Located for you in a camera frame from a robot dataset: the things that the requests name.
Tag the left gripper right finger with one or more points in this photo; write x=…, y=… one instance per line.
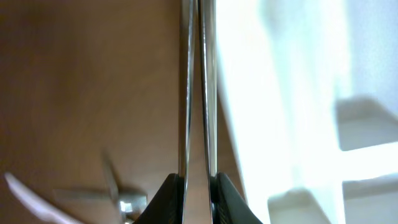
x=227, y=206

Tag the white cutlery tray organizer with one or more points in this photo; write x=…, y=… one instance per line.
x=309, y=91

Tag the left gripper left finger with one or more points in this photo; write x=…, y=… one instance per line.
x=167, y=205

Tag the white plastic knife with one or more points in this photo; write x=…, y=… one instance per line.
x=41, y=208

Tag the long metal tongs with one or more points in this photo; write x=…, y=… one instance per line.
x=197, y=86

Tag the small steel teaspoon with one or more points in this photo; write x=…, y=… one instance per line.
x=125, y=201
x=113, y=188

